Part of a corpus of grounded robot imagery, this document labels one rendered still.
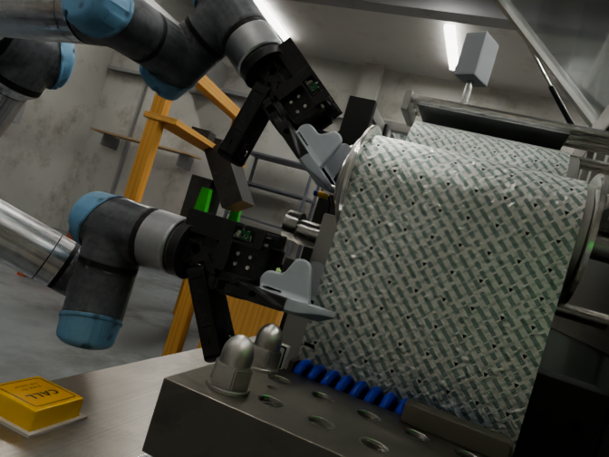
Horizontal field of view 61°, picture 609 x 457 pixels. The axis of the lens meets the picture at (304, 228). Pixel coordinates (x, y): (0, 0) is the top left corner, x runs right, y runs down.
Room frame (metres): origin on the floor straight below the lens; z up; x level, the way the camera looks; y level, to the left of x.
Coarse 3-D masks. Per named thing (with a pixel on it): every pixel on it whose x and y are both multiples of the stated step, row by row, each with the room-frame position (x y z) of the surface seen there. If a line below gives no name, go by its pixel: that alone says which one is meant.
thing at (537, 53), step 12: (504, 12) 1.47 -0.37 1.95; (516, 24) 1.44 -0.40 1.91; (528, 36) 1.43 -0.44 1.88; (528, 48) 1.46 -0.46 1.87; (540, 60) 1.43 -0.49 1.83; (552, 72) 1.40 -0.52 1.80; (564, 84) 1.39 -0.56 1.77; (576, 96) 1.38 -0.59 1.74; (564, 108) 1.41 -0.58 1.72; (576, 108) 1.39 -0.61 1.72; (588, 120) 1.36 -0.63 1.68
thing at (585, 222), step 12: (348, 156) 0.59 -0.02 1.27; (588, 192) 0.53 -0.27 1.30; (336, 204) 0.60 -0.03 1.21; (588, 204) 0.52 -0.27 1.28; (336, 216) 0.61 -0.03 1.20; (588, 216) 0.51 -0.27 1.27; (588, 228) 0.51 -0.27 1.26; (576, 240) 0.51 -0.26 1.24; (576, 252) 0.51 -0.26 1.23; (576, 264) 0.52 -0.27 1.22
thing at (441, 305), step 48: (336, 240) 0.58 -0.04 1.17; (384, 240) 0.56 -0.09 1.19; (432, 240) 0.55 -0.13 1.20; (336, 288) 0.57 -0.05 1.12; (384, 288) 0.56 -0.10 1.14; (432, 288) 0.54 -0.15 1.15; (480, 288) 0.53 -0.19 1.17; (528, 288) 0.51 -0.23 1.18; (336, 336) 0.57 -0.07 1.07; (384, 336) 0.55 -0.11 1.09; (432, 336) 0.54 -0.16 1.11; (480, 336) 0.52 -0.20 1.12; (528, 336) 0.51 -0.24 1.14; (384, 384) 0.55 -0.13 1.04; (432, 384) 0.53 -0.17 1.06; (480, 384) 0.52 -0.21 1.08; (528, 384) 0.51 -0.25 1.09
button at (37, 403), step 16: (0, 384) 0.55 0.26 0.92; (16, 384) 0.57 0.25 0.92; (32, 384) 0.58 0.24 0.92; (48, 384) 0.59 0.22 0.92; (0, 400) 0.54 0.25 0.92; (16, 400) 0.53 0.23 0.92; (32, 400) 0.54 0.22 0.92; (48, 400) 0.55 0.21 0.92; (64, 400) 0.56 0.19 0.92; (80, 400) 0.58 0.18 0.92; (16, 416) 0.53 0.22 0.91; (32, 416) 0.52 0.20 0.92; (48, 416) 0.54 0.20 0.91; (64, 416) 0.56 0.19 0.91
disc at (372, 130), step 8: (368, 128) 0.60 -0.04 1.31; (376, 128) 0.62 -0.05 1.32; (368, 136) 0.60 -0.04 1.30; (360, 144) 0.58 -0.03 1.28; (360, 152) 0.58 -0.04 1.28; (352, 160) 0.57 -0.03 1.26; (352, 168) 0.57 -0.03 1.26; (352, 176) 0.58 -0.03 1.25; (344, 184) 0.57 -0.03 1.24; (344, 192) 0.58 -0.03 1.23
